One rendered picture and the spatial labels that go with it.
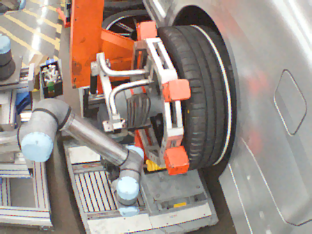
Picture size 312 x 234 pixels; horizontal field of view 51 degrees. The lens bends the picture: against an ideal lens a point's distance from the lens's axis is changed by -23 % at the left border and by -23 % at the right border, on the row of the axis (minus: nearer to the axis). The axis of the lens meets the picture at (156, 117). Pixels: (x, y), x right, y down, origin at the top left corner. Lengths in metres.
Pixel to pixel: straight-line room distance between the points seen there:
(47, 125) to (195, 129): 0.60
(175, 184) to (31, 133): 1.27
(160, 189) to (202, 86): 0.89
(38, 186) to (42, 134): 1.08
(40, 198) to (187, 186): 0.90
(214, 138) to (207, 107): 0.14
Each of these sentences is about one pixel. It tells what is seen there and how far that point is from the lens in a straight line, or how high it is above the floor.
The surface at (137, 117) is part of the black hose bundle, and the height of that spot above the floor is 1.01.
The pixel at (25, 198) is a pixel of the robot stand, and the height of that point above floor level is 0.21.
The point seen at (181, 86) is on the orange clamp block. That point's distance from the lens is 1.44.
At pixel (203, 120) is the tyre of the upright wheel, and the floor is 1.03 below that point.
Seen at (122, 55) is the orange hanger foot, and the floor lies 0.71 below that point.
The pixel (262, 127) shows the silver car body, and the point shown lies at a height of 1.26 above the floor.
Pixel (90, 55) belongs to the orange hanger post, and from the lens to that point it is 2.09.
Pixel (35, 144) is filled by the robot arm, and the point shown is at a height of 1.23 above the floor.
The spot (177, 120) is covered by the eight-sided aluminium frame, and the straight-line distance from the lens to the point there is 1.54.
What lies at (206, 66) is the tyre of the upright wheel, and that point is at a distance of 1.54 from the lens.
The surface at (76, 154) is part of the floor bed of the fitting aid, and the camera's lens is 2.52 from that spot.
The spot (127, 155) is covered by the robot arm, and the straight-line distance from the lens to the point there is 1.41.
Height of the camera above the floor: 2.20
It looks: 51 degrees down
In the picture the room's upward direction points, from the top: 10 degrees clockwise
